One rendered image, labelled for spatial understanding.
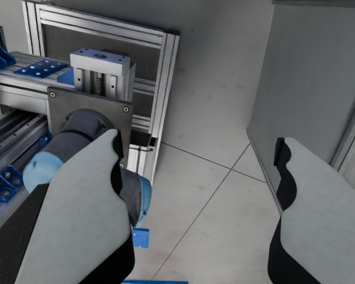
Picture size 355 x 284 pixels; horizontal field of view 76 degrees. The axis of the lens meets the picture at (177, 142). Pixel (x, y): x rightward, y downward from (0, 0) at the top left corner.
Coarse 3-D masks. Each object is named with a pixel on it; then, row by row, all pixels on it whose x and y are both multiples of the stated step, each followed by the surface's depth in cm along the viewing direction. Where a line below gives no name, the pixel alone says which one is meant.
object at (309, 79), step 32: (288, 0) 111; (320, 0) 83; (352, 0) 66; (288, 32) 109; (320, 32) 82; (352, 32) 66; (288, 64) 108; (320, 64) 81; (352, 64) 65; (256, 96) 155; (288, 96) 106; (320, 96) 80; (352, 96) 64; (256, 128) 152; (288, 128) 104; (320, 128) 79
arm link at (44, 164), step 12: (72, 132) 53; (48, 144) 49; (60, 144) 49; (72, 144) 50; (84, 144) 52; (36, 156) 46; (48, 156) 45; (60, 156) 46; (72, 156) 47; (36, 168) 43; (48, 168) 43; (24, 180) 45; (36, 180) 44; (48, 180) 44
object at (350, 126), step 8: (352, 104) 63; (352, 112) 63; (352, 120) 63; (248, 128) 174; (344, 128) 66; (352, 128) 63; (248, 136) 168; (344, 136) 66; (352, 136) 64; (336, 144) 69; (344, 144) 66; (256, 152) 148; (336, 152) 69; (344, 152) 67; (328, 160) 73; (336, 160) 69; (264, 168) 132; (336, 168) 70; (264, 176) 131; (272, 192) 118; (280, 208) 108; (280, 216) 107
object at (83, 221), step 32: (96, 160) 9; (64, 192) 7; (96, 192) 8; (64, 224) 6; (96, 224) 6; (128, 224) 6; (32, 256) 6; (64, 256) 6; (96, 256) 6; (128, 256) 6
